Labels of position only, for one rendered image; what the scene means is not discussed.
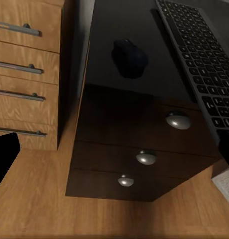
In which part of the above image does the keyboard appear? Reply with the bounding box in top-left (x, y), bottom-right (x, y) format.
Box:
top-left (154, 0), bottom-right (229, 146)

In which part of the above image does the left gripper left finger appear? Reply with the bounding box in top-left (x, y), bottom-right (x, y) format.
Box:
top-left (0, 132), bottom-right (20, 184)

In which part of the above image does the mouse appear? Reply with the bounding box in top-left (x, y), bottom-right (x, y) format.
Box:
top-left (114, 38), bottom-right (148, 71)

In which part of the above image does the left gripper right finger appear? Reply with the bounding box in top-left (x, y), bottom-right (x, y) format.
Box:
top-left (218, 132), bottom-right (229, 165)

